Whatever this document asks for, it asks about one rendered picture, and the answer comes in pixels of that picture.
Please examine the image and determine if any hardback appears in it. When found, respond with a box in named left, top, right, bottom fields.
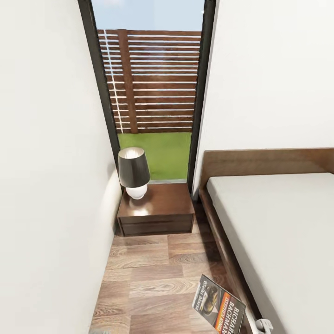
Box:
left=192, top=274, right=246, bottom=334

